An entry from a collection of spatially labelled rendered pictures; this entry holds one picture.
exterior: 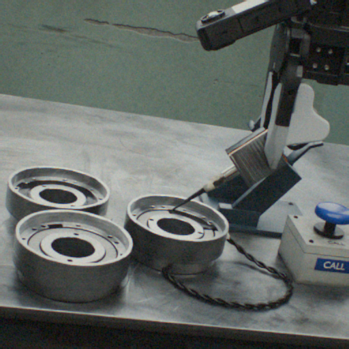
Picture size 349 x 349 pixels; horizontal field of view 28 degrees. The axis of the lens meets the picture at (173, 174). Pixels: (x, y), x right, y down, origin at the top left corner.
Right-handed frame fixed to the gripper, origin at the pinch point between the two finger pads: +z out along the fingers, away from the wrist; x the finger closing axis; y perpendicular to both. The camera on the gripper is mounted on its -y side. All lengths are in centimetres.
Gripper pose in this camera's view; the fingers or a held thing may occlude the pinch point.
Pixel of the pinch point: (265, 150)
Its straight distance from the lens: 75.5
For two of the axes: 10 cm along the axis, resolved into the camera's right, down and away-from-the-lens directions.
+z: -1.5, 9.4, 3.1
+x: -0.4, -3.2, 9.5
